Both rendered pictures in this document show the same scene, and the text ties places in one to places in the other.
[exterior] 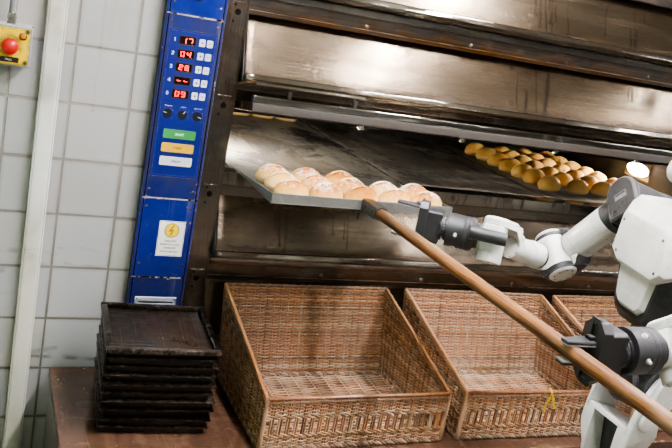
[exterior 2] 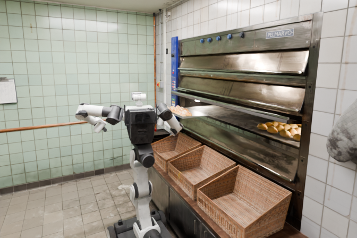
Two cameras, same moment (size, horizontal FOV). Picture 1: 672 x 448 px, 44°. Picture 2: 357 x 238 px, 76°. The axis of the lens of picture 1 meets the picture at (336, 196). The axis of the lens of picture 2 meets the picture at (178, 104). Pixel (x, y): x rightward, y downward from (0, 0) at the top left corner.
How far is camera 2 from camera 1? 352 cm
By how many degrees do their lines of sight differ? 85
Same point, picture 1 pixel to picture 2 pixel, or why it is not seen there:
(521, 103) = (223, 92)
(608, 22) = (245, 61)
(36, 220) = not seen: hidden behind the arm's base
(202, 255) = not seen: hidden behind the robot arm
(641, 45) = (255, 67)
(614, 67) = (250, 77)
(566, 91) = (237, 87)
